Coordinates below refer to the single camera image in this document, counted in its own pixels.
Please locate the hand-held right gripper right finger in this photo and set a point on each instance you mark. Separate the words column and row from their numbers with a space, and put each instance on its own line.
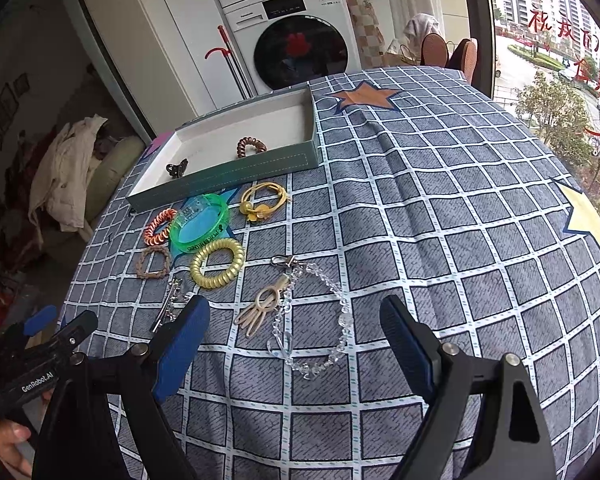
column 405, row 350

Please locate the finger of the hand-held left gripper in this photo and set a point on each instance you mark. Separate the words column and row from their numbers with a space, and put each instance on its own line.
column 40, row 320
column 77, row 329

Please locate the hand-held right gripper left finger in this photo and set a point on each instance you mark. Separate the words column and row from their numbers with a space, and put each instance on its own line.
column 180, row 345

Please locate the beige hand-shaped hair clip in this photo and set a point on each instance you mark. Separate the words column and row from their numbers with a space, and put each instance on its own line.
column 260, row 306

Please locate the grey-green shallow tray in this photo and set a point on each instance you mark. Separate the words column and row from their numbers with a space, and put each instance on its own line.
column 240, row 125

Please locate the person's left hand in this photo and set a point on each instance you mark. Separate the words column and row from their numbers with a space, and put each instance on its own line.
column 10, row 447

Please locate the cream jacket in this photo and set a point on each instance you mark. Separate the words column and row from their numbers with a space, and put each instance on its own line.
column 65, row 175

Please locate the dark red clothing pile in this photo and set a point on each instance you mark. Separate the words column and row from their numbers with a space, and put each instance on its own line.
column 22, row 170

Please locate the pale green sofa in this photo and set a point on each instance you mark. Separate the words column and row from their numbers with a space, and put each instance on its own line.
column 115, row 170

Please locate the grey checked star blanket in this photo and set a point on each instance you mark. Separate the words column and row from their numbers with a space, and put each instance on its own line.
column 430, row 185

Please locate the dark hair claw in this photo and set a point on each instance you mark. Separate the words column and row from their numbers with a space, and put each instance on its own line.
column 176, row 168

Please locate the paper bag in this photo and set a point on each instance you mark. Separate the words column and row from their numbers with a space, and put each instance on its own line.
column 400, row 56

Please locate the brown chair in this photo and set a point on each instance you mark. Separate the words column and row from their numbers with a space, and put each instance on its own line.
column 434, row 50
column 467, row 57

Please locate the white washing machine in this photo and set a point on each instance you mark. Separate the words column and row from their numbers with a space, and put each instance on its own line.
column 240, row 35

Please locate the checked beige cloth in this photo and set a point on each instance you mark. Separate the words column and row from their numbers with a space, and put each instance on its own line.
column 365, row 30

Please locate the white towel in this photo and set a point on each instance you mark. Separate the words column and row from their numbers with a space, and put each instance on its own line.
column 422, row 27

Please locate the wall picture frames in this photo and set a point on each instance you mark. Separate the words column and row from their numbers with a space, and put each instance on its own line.
column 7, row 105

